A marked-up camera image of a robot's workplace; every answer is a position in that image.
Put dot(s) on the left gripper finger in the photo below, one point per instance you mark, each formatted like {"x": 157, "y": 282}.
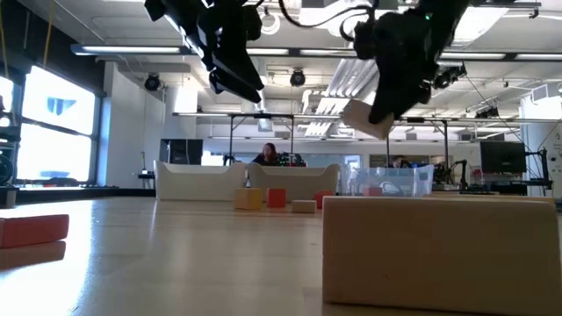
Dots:
{"x": 228, "y": 85}
{"x": 239, "y": 66}

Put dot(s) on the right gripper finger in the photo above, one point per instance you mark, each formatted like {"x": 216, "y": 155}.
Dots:
{"x": 399, "y": 98}

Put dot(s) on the yellow wooden cube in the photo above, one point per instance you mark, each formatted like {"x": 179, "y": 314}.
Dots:
{"x": 248, "y": 198}

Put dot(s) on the small natural wood block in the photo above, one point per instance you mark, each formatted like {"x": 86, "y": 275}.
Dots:
{"x": 304, "y": 206}

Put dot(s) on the large natural wood block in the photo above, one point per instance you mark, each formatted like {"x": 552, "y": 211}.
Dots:
{"x": 439, "y": 254}

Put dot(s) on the long red wooden block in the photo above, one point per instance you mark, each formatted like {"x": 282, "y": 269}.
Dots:
{"x": 30, "y": 231}

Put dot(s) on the black background robot arm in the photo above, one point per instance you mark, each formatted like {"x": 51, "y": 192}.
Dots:
{"x": 463, "y": 173}

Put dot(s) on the clear plastic bin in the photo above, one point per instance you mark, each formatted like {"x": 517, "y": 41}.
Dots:
{"x": 395, "y": 177}

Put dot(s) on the black device with lights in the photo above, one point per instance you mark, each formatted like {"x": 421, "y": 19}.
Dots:
{"x": 290, "y": 160}

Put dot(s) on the white plastic bin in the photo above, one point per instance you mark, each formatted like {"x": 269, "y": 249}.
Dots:
{"x": 197, "y": 184}

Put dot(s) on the black computer monitor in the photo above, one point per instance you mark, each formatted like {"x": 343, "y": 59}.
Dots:
{"x": 502, "y": 157}

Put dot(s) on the beige plastic bin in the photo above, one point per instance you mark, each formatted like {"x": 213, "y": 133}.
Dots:
{"x": 303, "y": 180}

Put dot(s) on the small black side table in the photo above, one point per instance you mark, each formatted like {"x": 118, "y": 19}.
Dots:
{"x": 146, "y": 175}

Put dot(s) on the red wooden cube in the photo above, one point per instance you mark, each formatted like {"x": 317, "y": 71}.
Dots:
{"x": 276, "y": 198}

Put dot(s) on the large window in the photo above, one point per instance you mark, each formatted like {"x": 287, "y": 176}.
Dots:
{"x": 57, "y": 145}

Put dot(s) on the black equipment stack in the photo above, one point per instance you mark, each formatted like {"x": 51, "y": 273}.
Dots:
{"x": 6, "y": 197}

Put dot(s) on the black metal gantry frame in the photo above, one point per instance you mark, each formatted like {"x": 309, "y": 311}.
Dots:
{"x": 417, "y": 119}
{"x": 263, "y": 116}

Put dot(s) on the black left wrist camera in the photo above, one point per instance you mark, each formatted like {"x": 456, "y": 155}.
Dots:
{"x": 251, "y": 22}

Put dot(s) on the black hanging camera rig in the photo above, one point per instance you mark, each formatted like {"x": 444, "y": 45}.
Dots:
{"x": 448, "y": 78}

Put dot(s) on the black ceiling camera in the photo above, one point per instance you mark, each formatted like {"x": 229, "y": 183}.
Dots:
{"x": 152, "y": 82}
{"x": 297, "y": 78}

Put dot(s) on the overhead light rail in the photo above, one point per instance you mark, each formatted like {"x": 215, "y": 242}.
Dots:
{"x": 131, "y": 49}

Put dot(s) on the black aluminium table frame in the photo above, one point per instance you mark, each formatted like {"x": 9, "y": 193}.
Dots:
{"x": 131, "y": 192}

